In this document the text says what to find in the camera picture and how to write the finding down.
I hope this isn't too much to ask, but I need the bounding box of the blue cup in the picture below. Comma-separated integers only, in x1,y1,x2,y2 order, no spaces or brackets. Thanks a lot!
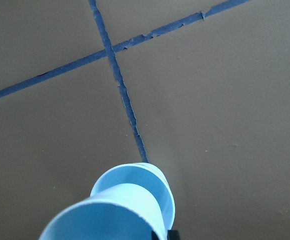
90,162,175,230
39,183,167,240

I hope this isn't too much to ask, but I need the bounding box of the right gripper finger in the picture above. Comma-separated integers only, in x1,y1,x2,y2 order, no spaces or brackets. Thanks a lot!
151,229,180,240

